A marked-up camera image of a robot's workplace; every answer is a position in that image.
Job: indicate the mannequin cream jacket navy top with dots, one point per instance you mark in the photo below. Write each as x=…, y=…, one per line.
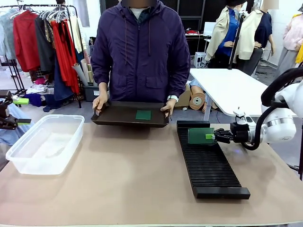
x=255, y=33

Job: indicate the clothes pile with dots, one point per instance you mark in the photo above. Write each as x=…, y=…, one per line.
x=36, y=94

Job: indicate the black tripod pole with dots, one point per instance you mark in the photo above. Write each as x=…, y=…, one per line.
x=236, y=40

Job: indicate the white wristwatch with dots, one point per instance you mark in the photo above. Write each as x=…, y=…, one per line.
x=172, y=97

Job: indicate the green PCB board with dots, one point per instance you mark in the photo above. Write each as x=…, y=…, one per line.
x=197, y=136
x=143, y=115

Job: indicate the person in purple jacket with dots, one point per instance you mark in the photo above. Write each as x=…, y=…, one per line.
x=139, y=47

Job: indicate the grey plastic bin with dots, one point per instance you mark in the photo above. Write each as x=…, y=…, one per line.
x=91, y=93

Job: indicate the person's left hand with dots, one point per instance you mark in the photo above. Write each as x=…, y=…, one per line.
x=168, y=106

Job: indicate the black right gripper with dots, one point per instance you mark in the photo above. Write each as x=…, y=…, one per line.
x=239, y=133

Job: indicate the person's left forearm purple sleeve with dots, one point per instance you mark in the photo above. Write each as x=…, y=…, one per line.
x=180, y=75

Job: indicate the brown cardboard spool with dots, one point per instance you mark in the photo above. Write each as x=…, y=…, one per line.
x=197, y=100

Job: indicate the white table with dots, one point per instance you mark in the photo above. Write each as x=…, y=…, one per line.
x=227, y=89

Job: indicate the light grey shirt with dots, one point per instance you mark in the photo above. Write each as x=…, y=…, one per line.
x=7, y=33

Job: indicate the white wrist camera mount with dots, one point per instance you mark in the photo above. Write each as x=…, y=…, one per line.
x=242, y=118

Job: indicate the blue denim garment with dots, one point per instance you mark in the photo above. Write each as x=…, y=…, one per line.
x=61, y=82

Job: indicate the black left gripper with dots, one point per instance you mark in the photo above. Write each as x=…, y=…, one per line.
x=4, y=111

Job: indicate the person's right hand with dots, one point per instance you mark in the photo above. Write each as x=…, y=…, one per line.
x=100, y=101

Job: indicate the dark grey garment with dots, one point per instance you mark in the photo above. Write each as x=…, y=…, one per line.
x=45, y=45

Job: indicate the cardboard tube bundle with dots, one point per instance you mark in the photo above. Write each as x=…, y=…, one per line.
x=84, y=72

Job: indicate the cream hanging garment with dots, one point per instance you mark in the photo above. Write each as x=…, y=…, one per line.
x=77, y=33

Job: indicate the mannequin pink top grey skirt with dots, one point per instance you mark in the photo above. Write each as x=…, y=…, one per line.
x=290, y=42

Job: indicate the black clothes rack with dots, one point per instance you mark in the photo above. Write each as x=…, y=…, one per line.
x=77, y=61

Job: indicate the long red dress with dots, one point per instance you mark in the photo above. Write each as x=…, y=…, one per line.
x=65, y=59

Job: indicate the person's right forearm purple sleeve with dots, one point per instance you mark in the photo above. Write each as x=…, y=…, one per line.
x=100, y=68

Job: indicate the light blue cloth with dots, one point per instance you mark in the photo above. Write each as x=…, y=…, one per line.
x=9, y=136

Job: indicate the white crate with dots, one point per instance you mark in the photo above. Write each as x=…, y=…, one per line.
x=200, y=60

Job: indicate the clear plastic storage box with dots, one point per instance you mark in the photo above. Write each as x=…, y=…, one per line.
x=45, y=144

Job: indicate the mannequin beige coat blue shirt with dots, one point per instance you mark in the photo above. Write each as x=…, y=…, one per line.
x=222, y=30

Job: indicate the dark brown serving tray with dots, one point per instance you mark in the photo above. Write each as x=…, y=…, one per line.
x=113, y=116

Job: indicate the yellow garment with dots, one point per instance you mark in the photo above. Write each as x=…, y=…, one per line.
x=299, y=54

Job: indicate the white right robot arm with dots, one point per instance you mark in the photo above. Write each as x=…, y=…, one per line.
x=281, y=127

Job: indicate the black slotted PCB rack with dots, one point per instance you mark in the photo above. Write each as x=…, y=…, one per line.
x=208, y=160

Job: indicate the red shirt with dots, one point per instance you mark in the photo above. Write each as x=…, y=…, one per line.
x=26, y=40

